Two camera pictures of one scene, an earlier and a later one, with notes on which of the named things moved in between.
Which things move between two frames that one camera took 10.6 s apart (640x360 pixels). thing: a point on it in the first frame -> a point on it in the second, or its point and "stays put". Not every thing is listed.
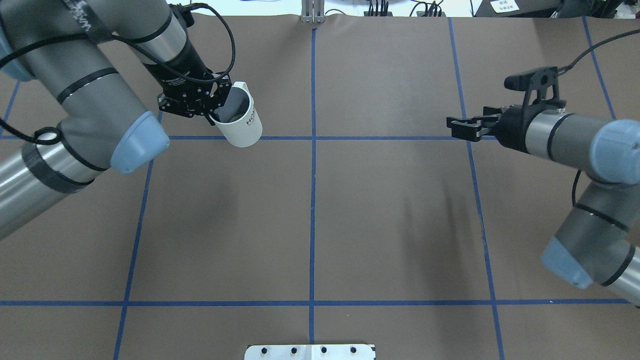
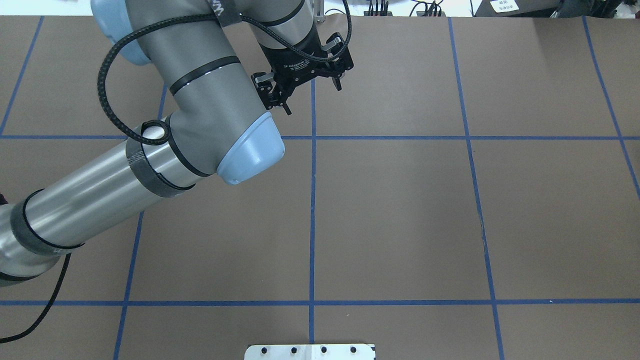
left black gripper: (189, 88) -> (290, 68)
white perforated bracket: (310, 352) stays put
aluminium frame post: (312, 11) stays put
